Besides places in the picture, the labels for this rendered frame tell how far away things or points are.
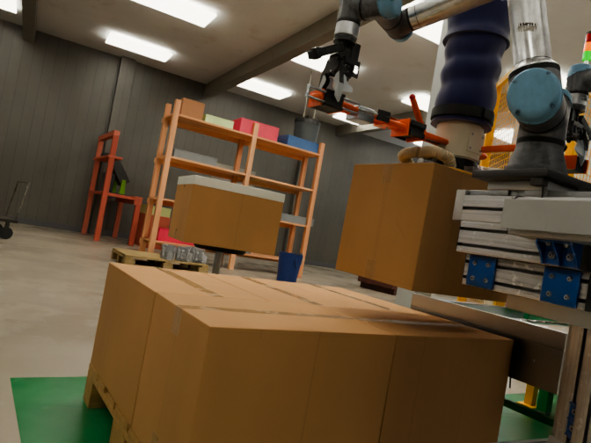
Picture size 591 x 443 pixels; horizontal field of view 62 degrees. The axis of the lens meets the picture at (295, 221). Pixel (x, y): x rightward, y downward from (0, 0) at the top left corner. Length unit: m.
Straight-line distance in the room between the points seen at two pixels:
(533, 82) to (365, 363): 0.84
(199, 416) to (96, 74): 11.00
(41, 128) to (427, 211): 10.57
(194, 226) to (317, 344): 1.77
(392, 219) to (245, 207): 1.55
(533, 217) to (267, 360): 0.69
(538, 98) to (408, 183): 0.51
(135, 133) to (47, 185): 2.19
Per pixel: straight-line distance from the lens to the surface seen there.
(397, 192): 1.65
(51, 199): 11.59
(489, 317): 2.08
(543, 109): 1.28
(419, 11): 1.67
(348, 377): 1.41
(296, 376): 1.30
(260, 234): 3.09
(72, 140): 11.65
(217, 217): 2.98
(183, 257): 6.84
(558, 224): 1.16
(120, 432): 1.70
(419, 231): 1.54
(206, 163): 8.12
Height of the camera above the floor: 0.78
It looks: 1 degrees up
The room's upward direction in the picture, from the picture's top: 10 degrees clockwise
